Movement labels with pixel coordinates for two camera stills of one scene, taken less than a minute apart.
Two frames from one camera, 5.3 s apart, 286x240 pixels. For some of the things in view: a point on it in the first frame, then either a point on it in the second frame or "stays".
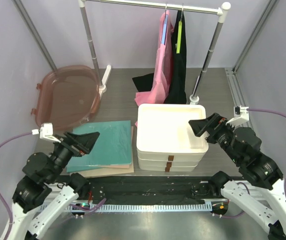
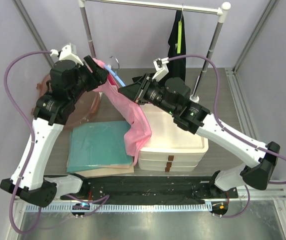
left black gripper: (87, 139) → (99, 75)
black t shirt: (176, 91) stays
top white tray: (165, 128) stays
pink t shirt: (157, 94) → (139, 131)
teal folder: (113, 146) stays
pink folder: (123, 166) stays
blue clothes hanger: (164, 27) → (113, 72)
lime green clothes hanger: (179, 33) stays
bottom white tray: (160, 166) stays
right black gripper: (217, 121) → (138, 92)
